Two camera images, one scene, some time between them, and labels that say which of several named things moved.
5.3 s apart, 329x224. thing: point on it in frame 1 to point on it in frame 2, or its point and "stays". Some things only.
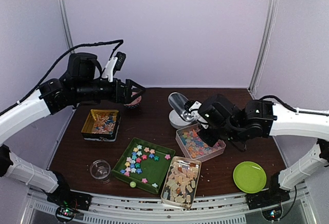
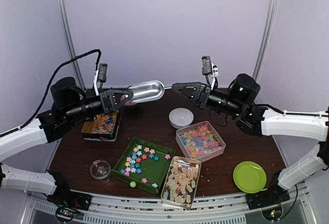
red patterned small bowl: [134, 103] stays
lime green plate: [249, 177] stays
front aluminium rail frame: [112, 208] stays
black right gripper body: [221, 133] to [214, 105]
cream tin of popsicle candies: [180, 183] stays
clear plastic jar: [101, 169] stays
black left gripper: [116, 97] to [107, 97]
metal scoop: [177, 101] to [147, 91]
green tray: [144, 163] stays
